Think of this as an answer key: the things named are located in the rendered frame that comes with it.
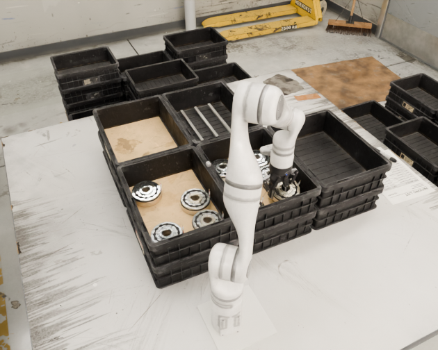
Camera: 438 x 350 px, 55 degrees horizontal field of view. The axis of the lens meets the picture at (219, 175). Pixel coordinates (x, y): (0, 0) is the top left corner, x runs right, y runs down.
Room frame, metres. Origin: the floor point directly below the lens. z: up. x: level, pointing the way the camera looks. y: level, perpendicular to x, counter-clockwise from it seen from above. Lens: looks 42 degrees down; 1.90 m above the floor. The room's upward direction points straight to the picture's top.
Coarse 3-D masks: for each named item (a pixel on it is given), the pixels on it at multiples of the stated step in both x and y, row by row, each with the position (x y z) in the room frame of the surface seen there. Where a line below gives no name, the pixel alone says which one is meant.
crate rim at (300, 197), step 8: (256, 128) 1.36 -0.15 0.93; (264, 128) 1.36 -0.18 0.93; (272, 136) 1.32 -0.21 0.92; (200, 144) 1.26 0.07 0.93; (208, 144) 1.26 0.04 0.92; (200, 152) 1.21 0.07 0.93; (208, 160) 1.17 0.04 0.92; (296, 160) 1.16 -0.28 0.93; (304, 168) 1.12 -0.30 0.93; (216, 176) 1.08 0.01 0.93; (224, 184) 1.04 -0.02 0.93; (304, 192) 1.00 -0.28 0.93; (312, 192) 1.00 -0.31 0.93; (320, 192) 1.01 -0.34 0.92; (280, 200) 0.96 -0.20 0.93; (288, 200) 0.96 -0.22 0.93; (296, 200) 0.97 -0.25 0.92; (304, 200) 0.99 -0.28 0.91; (264, 208) 0.93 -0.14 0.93; (272, 208) 0.94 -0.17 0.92; (280, 208) 0.95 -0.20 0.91
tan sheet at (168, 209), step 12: (156, 180) 1.17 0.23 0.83; (168, 180) 1.17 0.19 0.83; (180, 180) 1.17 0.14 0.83; (192, 180) 1.17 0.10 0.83; (168, 192) 1.10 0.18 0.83; (180, 192) 1.10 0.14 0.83; (156, 204) 1.04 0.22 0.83; (168, 204) 1.04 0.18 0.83; (180, 204) 1.04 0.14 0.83; (144, 216) 0.99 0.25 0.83; (156, 216) 0.99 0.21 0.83; (168, 216) 0.99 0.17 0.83; (180, 216) 0.99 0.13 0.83; (192, 216) 0.99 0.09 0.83; (192, 228) 0.93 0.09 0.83
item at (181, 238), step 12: (156, 156) 1.19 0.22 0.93; (120, 168) 1.12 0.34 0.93; (120, 180) 1.08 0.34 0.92; (216, 180) 1.06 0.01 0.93; (132, 204) 0.94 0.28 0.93; (144, 228) 0.84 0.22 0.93; (204, 228) 0.84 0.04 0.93; (216, 228) 0.86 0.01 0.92; (168, 240) 0.80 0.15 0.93; (180, 240) 0.81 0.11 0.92
